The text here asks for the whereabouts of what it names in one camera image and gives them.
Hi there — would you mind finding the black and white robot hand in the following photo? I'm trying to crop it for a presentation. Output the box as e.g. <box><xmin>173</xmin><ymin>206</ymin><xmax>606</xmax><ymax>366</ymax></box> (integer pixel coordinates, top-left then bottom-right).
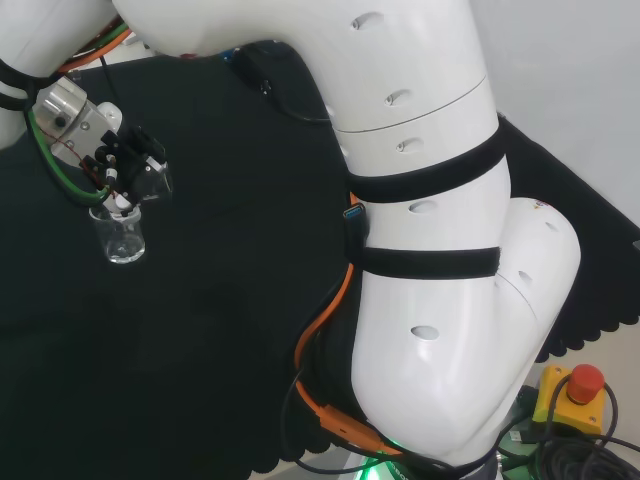
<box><xmin>95</xmin><ymin>101</ymin><xmax>140</xmax><ymax>218</ymax></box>

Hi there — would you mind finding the small clear glass beaker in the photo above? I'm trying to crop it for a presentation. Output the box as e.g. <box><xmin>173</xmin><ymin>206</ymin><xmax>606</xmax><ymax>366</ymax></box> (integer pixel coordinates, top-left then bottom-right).
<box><xmin>141</xmin><ymin>160</ymin><xmax>174</xmax><ymax>204</ymax></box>

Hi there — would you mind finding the clear glass beaker with spout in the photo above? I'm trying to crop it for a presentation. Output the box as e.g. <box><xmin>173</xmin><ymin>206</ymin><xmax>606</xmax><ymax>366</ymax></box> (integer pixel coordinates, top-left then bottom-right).
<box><xmin>88</xmin><ymin>204</ymin><xmax>147</xmax><ymax>266</ymax></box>

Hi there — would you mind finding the black adapter with blue plug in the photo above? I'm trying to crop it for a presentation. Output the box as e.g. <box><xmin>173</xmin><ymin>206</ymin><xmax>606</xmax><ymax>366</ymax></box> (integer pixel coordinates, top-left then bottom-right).
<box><xmin>221</xmin><ymin>42</ymin><xmax>275</xmax><ymax>97</ymax></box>

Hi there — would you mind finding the black bench cloth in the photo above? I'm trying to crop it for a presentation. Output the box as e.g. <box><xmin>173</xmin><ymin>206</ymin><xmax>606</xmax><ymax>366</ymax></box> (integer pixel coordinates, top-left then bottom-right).
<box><xmin>0</xmin><ymin>54</ymin><xmax>640</xmax><ymax>476</ymax></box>

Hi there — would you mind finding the black plug with blue socket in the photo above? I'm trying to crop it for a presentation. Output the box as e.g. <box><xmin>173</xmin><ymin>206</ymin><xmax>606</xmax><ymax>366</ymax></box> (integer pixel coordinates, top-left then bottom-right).
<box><xmin>341</xmin><ymin>203</ymin><xmax>370</xmax><ymax>237</ymax></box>

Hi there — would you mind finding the green base board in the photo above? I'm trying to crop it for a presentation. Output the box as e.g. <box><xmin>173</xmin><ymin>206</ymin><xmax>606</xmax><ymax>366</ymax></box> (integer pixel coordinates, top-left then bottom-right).
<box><xmin>498</xmin><ymin>413</ymin><xmax>552</xmax><ymax>472</ymax></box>

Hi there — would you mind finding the yellow stop button box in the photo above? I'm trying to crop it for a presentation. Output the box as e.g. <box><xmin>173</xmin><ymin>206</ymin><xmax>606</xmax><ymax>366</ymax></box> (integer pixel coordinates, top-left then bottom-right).
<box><xmin>531</xmin><ymin>363</ymin><xmax>607</xmax><ymax>437</ymax></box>

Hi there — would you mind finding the orange cable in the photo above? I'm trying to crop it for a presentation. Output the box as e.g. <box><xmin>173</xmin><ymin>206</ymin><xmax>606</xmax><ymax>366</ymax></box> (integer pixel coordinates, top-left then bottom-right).
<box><xmin>55</xmin><ymin>19</ymin><xmax>407</xmax><ymax>457</ymax></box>

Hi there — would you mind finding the coil of black cables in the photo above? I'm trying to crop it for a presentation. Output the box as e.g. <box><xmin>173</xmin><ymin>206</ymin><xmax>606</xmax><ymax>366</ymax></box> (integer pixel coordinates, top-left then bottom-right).
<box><xmin>499</xmin><ymin>372</ymin><xmax>640</xmax><ymax>480</ymax></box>

